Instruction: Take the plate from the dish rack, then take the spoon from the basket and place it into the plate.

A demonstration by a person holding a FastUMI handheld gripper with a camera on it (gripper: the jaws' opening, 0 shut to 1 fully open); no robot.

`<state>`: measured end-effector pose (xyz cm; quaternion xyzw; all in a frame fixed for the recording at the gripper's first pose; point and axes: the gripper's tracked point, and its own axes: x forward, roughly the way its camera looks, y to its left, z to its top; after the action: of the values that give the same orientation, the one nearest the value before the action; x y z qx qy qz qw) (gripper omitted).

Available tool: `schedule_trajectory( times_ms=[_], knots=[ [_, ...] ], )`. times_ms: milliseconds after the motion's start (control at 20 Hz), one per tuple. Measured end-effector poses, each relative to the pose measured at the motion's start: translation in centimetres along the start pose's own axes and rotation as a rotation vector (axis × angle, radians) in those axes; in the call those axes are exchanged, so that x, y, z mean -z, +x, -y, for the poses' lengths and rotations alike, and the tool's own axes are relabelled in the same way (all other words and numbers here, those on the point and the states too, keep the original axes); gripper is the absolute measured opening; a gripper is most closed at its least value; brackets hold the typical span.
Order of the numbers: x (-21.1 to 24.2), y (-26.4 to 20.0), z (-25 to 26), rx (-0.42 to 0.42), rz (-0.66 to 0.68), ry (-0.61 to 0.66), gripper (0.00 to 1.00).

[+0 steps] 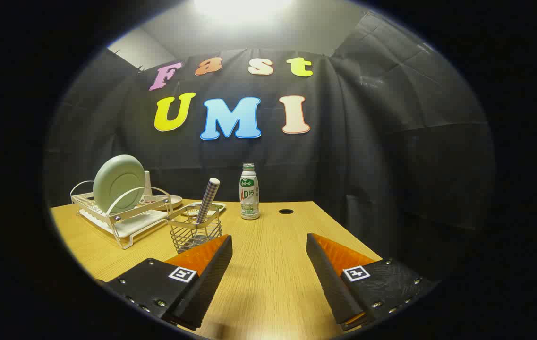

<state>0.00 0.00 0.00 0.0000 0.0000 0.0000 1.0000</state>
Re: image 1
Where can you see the white drink bottle green label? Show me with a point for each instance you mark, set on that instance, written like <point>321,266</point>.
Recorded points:
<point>249,198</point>

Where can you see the pale green plate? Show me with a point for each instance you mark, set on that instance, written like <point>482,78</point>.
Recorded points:
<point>119,182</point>

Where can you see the grey round dish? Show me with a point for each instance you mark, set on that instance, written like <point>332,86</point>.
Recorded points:
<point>174,201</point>

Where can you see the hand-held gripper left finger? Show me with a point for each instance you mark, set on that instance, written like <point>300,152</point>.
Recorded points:
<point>208,283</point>

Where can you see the white divided dish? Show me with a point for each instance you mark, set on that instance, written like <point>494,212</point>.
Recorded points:
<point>218,206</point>

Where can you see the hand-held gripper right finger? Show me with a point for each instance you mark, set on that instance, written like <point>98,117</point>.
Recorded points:
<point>329,283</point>

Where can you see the white drip tray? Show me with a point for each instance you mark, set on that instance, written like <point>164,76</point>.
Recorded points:
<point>140,226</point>

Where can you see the white toaster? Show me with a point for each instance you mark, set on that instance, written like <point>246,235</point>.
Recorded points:
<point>147,184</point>

